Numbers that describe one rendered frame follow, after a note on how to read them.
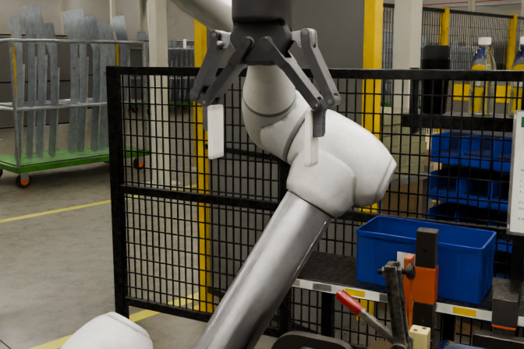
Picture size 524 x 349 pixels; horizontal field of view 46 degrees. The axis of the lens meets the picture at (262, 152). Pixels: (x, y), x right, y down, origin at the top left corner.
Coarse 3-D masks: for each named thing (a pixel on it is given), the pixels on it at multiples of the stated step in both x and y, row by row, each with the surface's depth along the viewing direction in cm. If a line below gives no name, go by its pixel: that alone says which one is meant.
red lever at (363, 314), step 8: (344, 296) 115; (344, 304) 115; (352, 304) 115; (360, 304) 115; (352, 312) 115; (360, 312) 114; (368, 312) 115; (368, 320) 114; (376, 320) 114; (376, 328) 113; (384, 328) 113; (384, 336) 113; (392, 344) 113
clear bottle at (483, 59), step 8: (480, 40) 158; (488, 40) 158; (480, 48) 159; (488, 48) 158; (480, 56) 158; (488, 56) 158; (472, 64) 160; (480, 64) 158; (488, 64) 157; (472, 88) 160; (480, 88) 158; (488, 88) 158; (488, 96) 158; (480, 104) 159; (488, 104) 159; (480, 112) 159; (488, 112) 159
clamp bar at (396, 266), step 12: (396, 264) 112; (408, 264) 110; (384, 276) 110; (396, 276) 109; (408, 276) 109; (396, 288) 110; (396, 300) 110; (396, 312) 110; (396, 324) 111; (396, 336) 111; (408, 336) 113; (408, 348) 113
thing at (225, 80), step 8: (248, 40) 76; (240, 48) 77; (248, 48) 77; (232, 56) 77; (240, 56) 77; (232, 64) 78; (240, 64) 78; (224, 72) 79; (232, 72) 79; (216, 80) 80; (224, 80) 79; (232, 80) 81; (216, 88) 80; (224, 88) 80; (208, 96) 80; (216, 96) 80; (208, 104) 81
